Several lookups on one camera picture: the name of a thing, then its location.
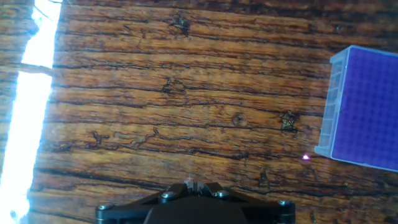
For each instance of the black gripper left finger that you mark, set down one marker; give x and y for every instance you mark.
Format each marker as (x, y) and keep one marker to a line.
(136, 207)

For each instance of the brown wood grain board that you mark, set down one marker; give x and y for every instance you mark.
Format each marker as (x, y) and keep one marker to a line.
(186, 93)

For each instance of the purple pipette tip box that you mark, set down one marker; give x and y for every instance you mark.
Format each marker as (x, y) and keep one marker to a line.
(367, 109)

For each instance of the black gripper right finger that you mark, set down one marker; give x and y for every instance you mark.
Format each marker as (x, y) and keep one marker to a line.
(258, 208)

